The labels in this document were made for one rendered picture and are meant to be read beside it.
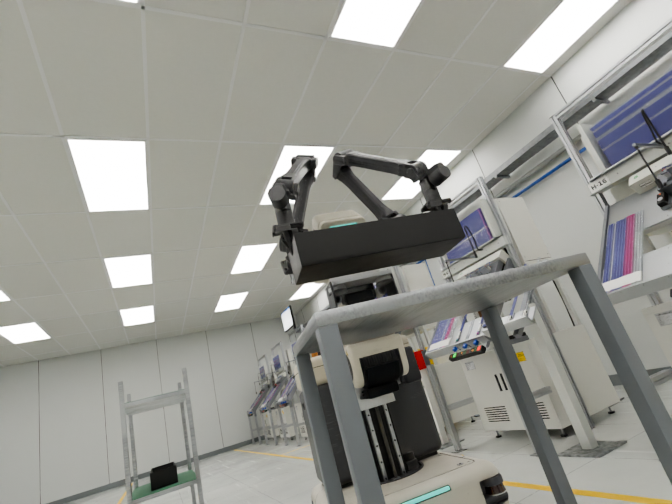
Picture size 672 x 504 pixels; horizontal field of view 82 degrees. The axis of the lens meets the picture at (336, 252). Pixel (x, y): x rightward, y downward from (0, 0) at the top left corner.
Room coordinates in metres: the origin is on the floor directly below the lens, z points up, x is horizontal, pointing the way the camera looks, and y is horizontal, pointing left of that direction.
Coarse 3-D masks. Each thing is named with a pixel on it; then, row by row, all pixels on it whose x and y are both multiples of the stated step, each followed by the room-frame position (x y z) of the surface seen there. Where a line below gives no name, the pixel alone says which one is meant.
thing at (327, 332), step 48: (432, 288) 0.84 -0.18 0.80; (480, 288) 0.87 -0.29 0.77; (528, 288) 1.12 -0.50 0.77; (576, 288) 0.99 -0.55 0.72; (336, 336) 0.77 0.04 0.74; (624, 336) 0.96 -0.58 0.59; (336, 384) 0.76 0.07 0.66; (528, 384) 1.36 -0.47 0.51; (624, 384) 0.99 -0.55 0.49; (336, 480) 1.16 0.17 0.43
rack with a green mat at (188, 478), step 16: (128, 400) 3.49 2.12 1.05; (144, 400) 2.79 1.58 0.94; (160, 400) 2.95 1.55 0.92; (176, 400) 3.33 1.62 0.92; (128, 416) 3.48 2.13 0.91; (192, 416) 2.93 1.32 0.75; (192, 432) 2.92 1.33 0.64; (192, 448) 2.91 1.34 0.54; (128, 464) 2.73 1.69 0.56; (128, 480) 2.72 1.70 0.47; (192, 480) 2.90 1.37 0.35; (128, 496) 2.72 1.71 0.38; (144, 496) 2.77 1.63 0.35; (192, 496) 3.68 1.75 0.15
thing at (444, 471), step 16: (432, 464) 1.77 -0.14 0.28; (448, 464) 1.70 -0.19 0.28; (464, 464) 1.63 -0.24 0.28; (480, 464) 1.60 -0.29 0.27; (400, 480) 1.66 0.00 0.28; (416, 480) 1.60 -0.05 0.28; (432, 480) 1.55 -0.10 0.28; (448, 480) 1.55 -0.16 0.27; (464, 480) 1.55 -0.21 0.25; (480, 480) 1.57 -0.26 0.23; (496, 480) 1.58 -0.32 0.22; (320, 496) 1.82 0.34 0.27; (352, 496) 1.63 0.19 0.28; (384, 496) 1.52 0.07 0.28; (400, 496) 1.50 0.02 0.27; (416, 496) 1.50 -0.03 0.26; (432, 496) 1.51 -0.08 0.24; (448, 496) 1.53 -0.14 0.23; (464, 496) 1.54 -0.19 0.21; (480, 496) 1.56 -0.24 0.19; (496, 496) 1.59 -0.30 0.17
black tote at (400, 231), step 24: (408, 216) 1.21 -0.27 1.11; (432, 216) 1.24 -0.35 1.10; (456, 216) 1.26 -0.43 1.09; (312, 240) 1.11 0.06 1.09; (336, 240) 1.13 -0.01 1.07; (360, 240) 1.16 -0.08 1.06; (384, 240) 1.18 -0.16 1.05; (408, 240) 1.20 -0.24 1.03; (432, 240) 1.23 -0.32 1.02; (456, 240) 1.28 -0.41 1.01; (312, 264) 1.10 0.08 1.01; (336, 264) 1.16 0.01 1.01; (360, 264) 1.23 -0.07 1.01; (384, 264) 1.31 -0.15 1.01
